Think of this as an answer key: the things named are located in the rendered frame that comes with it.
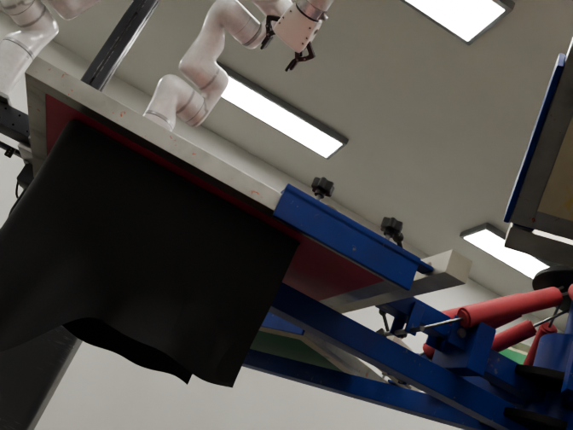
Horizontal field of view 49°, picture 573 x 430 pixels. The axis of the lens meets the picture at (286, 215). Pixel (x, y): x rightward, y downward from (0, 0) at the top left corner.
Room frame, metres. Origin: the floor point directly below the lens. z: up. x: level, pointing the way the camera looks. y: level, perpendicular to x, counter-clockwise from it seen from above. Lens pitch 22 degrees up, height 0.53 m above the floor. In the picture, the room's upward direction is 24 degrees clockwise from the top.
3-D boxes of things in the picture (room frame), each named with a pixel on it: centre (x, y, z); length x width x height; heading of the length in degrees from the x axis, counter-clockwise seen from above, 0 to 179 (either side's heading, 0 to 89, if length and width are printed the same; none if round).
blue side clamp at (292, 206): (1.10, -0.12, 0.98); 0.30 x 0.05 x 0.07; 102
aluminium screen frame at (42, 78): (1.32, 0.17, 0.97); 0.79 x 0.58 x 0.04; 102
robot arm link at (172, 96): (1.66, 0.45, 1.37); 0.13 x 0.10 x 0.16; 124
